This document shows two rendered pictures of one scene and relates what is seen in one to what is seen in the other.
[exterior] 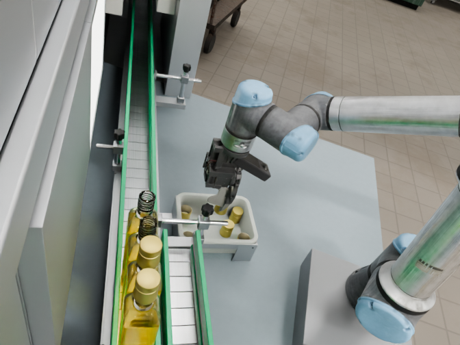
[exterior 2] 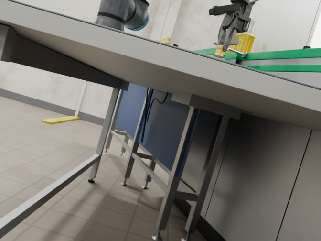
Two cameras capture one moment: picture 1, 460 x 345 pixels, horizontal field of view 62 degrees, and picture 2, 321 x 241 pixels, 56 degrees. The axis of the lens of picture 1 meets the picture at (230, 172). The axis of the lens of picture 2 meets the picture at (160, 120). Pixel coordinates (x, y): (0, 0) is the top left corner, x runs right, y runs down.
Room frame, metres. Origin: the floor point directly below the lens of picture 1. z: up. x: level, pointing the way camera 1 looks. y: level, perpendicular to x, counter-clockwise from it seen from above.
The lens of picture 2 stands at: (1.92, -0.14, 0.67)
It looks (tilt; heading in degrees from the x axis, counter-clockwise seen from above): 4 degrees down; 181
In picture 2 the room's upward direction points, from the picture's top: 16 degrees clockwise
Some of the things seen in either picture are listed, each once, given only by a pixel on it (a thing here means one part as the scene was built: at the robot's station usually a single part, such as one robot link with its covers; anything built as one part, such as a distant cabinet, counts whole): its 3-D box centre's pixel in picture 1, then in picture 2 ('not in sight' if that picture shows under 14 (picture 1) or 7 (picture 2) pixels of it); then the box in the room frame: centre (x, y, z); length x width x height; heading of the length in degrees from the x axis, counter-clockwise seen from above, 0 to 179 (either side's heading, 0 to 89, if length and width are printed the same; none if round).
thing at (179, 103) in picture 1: (174, 92); not in sight; (1.18, 0.28, 0.90); 0.17 x 0.05 x 0.23; 112
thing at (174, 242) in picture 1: (178, 248); not in sight; (0.58, 0.06, 0.85); 0.09 x 0.04 x 0.07; 112
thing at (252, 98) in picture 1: (250, 109); not in sight; (0.71, 0.00, 1.22); 0.09 x 0.08 x 0.11; 67
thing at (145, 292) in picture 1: (146, 286); not in sight; (0.29, 0.06, 1.14); 0.04 x 0.04 x 0.04
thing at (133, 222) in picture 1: (138, 247); (242, 52); (0.45, 0.12, 0.99); 0.06 x 0.06 x 0.21; 21
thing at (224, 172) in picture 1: (226, 162); (237, 15); (0.71, 0.02, 1.06); 0.09 x 0.08 x 0.12; 112
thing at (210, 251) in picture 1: (203, 227); not in sight; (0.72, 0.02, 0.79); 0.27 x 0.17 x 0.08; 112
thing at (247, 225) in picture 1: (213, 226); not in sight; (0.73, -0.01, 0.80); 0.22 x 0.17 x 0.09; 112
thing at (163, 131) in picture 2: not in sight; (155, 115); (-0.25, -0.21, 0.54); 1.59 x 0.18 x 0.43; 22
